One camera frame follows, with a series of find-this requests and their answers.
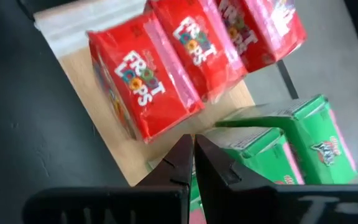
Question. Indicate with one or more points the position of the red cereal box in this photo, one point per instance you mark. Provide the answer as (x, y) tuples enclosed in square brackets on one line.
[(216, 71), (269, 46), (154, 102)]

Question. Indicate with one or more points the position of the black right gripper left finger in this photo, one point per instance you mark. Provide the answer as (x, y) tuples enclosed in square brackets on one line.
[(172, 174)]

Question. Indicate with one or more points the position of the black metal table frame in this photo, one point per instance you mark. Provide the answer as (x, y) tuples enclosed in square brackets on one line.
[(288, 81)]

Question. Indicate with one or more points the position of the black table mat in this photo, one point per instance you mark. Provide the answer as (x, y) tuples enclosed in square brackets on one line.
[(26, 124)]

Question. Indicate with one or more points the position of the wooden shelf board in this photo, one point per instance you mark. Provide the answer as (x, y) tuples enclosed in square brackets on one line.
[(135, 161)]

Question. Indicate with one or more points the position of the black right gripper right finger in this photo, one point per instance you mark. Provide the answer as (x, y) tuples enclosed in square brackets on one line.
[(216, 174)]

